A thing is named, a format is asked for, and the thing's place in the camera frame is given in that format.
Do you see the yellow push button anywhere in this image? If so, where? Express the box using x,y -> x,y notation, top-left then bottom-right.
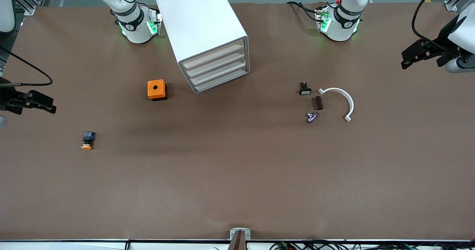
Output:
81,131 -> 96,150

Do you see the orange box with hole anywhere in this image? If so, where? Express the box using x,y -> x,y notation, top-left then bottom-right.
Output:
147,79 -> 167,101

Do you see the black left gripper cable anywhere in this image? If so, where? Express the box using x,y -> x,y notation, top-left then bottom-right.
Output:
412,0 -> 448,49

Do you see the white curved plastic bracket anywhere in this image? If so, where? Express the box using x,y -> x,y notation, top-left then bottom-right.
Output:
318,88 -> 354,122

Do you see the black arm base cable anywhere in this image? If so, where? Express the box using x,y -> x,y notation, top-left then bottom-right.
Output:
286,1 -> 320,22

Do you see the grey metal mount bracket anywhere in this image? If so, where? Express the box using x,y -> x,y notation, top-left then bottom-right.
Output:
230,228 -> 251,241

